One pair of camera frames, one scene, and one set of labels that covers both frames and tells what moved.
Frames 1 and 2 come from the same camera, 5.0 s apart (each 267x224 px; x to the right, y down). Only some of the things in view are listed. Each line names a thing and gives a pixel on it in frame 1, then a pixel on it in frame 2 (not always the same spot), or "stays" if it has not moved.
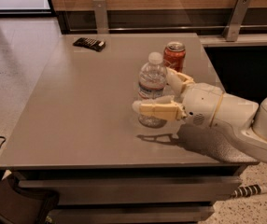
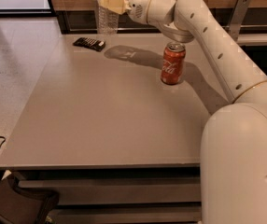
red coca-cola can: (175, 56) stays
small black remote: (92, 44) stays
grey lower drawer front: (176, 215) stays
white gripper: (202, 105) → (138, 4)
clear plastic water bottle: (152, 83) → (107, 20)
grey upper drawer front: (141, 189) stays
